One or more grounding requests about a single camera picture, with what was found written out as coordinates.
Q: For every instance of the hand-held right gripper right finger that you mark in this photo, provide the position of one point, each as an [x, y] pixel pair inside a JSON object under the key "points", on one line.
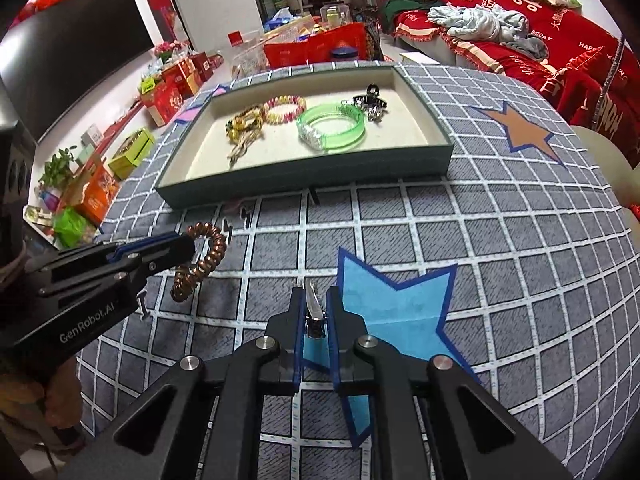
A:
{"points": [[334, 340]]}

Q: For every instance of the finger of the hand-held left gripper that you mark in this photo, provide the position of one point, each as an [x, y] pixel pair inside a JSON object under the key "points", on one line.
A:
{"points": [[165, 261], [145, 245]]}

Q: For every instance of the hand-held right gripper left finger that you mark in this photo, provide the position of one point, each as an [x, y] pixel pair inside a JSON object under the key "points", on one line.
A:
{"points": [[299, 340]]}

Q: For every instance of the silver hair clip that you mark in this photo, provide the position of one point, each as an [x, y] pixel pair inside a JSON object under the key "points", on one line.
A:
{"points": [[314, 310]]}

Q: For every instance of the grey-green jewelry tray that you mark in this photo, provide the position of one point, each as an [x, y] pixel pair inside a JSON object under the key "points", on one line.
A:
{"points": [[300, 175]]}

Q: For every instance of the green translucent bangle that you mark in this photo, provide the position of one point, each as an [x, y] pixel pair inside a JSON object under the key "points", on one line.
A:
{"points": [[350, 137]]}

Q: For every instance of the person's left hand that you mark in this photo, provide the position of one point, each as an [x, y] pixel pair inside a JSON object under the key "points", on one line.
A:
{"points": [[55, 405]]}

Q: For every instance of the orange printed box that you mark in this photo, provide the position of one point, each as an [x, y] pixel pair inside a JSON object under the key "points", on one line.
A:
{"points": [[95, 195]]}

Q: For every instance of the green plastic bag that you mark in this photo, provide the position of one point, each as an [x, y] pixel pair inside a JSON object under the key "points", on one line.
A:
{"points": [[72, 227]]}

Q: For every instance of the green cardboard box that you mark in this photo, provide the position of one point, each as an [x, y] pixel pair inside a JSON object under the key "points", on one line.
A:
{"points": [[131, 152]]}

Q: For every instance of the green potted plant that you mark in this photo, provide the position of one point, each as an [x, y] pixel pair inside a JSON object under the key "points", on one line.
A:
{"points": [[57, 165]]}

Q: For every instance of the pile of red gift boxes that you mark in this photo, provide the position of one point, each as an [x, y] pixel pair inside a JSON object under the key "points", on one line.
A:
{"points": [[175, 85]]}

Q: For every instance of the grey checked blanket with stars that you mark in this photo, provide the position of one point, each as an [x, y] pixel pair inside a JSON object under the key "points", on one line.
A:
{"points": [[500, 285]]}

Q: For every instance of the pink flower bouquet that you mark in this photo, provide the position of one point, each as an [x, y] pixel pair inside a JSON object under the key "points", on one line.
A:
{"points": [[167, 50]]}

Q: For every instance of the black television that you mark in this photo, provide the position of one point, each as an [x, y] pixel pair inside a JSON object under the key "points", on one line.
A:
{"points": [[75, 60]]}

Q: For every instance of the clear plastic box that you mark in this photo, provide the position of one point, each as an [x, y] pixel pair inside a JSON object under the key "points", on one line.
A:
{"points": [[247, 57]]}

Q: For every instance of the black hair claw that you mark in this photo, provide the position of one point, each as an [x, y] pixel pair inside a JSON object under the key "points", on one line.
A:
{"points": [[371, 95]]}

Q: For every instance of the red gift box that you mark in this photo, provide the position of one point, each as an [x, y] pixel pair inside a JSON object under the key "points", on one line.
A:
{"points": [[310, 47]]}

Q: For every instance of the clear jar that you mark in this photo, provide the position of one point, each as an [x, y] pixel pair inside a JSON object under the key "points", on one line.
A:
{"points": [[332, 15]]}

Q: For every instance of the beige sofa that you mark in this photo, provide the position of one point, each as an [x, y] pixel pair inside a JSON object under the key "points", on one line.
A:
{"points": [[600, 150]]}

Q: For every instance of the red embroidered cushion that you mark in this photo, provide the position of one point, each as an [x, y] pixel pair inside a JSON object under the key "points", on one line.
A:
{"points": [[635, 211]]}

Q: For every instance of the dark green cloth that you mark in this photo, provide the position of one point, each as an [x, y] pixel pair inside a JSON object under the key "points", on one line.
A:
{"points": [[400, 10]]}

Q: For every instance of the pile of light clothes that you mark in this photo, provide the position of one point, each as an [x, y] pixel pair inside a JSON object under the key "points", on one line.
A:
{"points": [[480, 25]]}

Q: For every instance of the red printed sofa cover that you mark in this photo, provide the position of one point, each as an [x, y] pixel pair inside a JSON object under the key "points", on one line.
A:
{"points": [[575, 50]]}

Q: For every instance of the silver tinsel strand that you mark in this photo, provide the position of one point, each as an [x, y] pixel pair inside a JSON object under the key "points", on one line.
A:
{"points": [[612, 70]]}

